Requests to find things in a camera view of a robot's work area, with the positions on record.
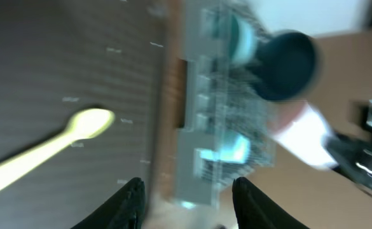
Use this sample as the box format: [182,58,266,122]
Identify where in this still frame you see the light blue bowl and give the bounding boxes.
[228,14,259,66]

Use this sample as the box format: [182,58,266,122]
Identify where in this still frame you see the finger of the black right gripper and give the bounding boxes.
[326,135,372,197]

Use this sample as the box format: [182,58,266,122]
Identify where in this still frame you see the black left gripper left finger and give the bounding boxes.
[72,177,146,229]

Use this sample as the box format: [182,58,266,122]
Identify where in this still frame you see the dark brown serving tray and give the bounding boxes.
[0,0,167,229]

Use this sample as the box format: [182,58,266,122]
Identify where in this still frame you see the yellow plastic spoon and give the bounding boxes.
[0,108,115,191]

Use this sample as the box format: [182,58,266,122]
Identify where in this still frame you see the blue cup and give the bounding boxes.
[197,130,251,164]

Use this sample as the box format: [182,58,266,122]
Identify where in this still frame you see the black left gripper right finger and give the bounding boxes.
[232,177,308,229]

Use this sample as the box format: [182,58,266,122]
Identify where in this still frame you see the pink cup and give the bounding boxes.
[269,101,338,170]

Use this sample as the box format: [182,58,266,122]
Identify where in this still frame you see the grey dishwasher rack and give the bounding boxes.
[174,1,275,208]

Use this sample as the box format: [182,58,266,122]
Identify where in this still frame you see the dark blue plate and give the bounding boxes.
[250,31,320,101]

